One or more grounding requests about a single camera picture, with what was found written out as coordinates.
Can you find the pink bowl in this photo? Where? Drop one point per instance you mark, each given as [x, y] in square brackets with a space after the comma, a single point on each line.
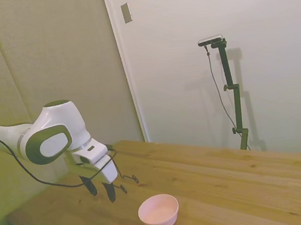
[158, 216]

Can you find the white door frame trim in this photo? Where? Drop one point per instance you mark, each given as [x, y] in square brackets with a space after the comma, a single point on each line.
[125, 66]

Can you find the black jointed camera stand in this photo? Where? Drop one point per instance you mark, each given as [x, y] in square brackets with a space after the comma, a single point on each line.
[238, 106]

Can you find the grey bar camera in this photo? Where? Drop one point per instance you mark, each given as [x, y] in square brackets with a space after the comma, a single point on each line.
[210, 40]

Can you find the grey wall switch plate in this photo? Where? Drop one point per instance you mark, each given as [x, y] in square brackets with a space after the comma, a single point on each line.
[126, 13]

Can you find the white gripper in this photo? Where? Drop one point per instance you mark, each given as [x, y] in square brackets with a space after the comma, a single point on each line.
[107, 173]

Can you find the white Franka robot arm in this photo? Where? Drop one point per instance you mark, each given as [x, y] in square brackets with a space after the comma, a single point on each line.
[56, 116]

